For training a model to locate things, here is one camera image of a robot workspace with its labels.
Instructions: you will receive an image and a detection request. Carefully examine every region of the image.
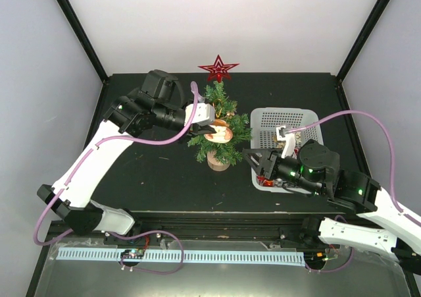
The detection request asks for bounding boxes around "wooden santa ornament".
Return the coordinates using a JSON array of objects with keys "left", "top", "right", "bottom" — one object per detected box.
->
[{"left": 204, "top": 119, "right": 234, "bottom": 144}]

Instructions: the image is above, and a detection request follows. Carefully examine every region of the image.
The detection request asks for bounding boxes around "small green christmas tree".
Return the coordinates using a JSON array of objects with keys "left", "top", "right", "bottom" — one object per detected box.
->
[{"left": 187, "top": 81, "right": 252, "bottom": 166}]

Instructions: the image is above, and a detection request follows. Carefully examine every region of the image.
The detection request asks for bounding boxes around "red star tree topper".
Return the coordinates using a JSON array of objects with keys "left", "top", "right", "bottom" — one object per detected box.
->
[{"left": 199, "top": 55, "right": 239, "bottom": 83}]

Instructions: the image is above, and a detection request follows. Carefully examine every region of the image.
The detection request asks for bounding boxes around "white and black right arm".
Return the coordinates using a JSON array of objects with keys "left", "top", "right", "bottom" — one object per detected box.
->
[{"left": 242, "top": 140, "right": 420, "bottom": 275}]

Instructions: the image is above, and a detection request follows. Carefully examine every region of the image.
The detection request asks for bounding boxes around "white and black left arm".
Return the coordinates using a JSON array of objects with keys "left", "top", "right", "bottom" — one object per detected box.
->
[{"left": 37, "top": 70, "right": 216, "bottom": 244}]

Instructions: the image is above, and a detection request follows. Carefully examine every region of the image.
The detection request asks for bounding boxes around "red foil gift ornament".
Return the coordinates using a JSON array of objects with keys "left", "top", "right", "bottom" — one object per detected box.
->
[{"left": 257, "top": 176, "right": 274, "bottom": 187}]

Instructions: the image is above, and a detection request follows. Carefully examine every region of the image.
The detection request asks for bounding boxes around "white perforated plastic basket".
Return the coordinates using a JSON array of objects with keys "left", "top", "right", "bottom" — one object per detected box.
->
[{"left": 250, "top": 107, "right": 324, "bottom": 194}]

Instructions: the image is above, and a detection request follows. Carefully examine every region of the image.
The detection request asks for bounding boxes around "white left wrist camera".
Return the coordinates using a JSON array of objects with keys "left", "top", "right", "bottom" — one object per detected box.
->
[{"left": 184, "top": 103, "right": 215, "bottom": 126}]

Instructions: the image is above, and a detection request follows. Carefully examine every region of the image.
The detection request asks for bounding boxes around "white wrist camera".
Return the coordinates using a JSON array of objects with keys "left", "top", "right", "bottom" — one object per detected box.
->
[
  {"left": 184, "top": 103, "right": 215, "bottom": 126},
  {"left": 276, "top": 125, "right": 296, "bottom": 159}
]

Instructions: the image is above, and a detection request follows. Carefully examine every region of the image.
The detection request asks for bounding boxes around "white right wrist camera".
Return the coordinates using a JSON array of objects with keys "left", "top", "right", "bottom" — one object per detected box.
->
[{"left": 276, "top": 125, "right": 296, "bottom": 159}]

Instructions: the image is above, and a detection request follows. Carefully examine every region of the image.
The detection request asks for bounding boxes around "black aluminium frame rail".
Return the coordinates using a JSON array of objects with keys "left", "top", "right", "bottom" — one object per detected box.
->
[{"left": 98, "top": 211, "right": 379, "bottom": 245}]

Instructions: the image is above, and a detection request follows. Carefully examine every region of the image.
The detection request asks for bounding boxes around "white slotted cable duct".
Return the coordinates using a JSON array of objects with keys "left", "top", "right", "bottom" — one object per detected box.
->
[{"left": 56, "top": 248, "right": 305, "bottom": 267}]

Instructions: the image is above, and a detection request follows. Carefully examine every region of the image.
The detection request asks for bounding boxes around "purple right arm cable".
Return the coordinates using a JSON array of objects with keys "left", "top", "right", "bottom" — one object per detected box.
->
[{"left": 285, "top": 109, "right": 421, "bottom": 275}]

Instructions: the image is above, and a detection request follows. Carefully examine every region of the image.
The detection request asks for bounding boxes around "black left rear frame post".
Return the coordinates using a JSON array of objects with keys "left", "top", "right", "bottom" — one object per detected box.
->
[{"left": 56, "top": 0, "right": 108, "bottom": 82}]

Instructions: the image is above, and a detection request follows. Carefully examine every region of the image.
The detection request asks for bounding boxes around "black frame post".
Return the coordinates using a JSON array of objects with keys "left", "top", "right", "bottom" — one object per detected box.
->
[
  {"left": 56, "top": 0, "right": 108, "bottom": 82},
  {"left": 336, "top": 0, "right": 391, "bottom": 83}
]

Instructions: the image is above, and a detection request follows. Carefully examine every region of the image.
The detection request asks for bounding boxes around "black right rear frame post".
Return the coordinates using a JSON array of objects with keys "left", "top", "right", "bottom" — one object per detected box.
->
[{"left": 336, "top": 0, "right": 391, "bottom": 83}]

